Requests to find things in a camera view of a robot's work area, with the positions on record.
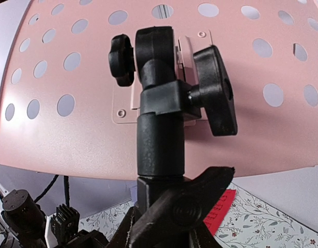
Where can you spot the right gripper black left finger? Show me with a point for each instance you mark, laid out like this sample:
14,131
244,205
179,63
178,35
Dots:
142,225

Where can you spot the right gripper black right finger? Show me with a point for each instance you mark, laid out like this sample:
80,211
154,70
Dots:
185,204

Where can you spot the pink music stand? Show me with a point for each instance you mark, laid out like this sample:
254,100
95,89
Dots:
107,89

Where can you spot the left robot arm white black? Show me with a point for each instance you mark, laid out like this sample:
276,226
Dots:
24,224

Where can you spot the red sheet music paper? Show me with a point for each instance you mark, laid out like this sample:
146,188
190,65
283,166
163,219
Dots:
216,216

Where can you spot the floral patterned table mat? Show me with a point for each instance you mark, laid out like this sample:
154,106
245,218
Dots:
250,222

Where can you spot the right aluminium frame post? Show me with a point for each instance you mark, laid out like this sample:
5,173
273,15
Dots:
164,11

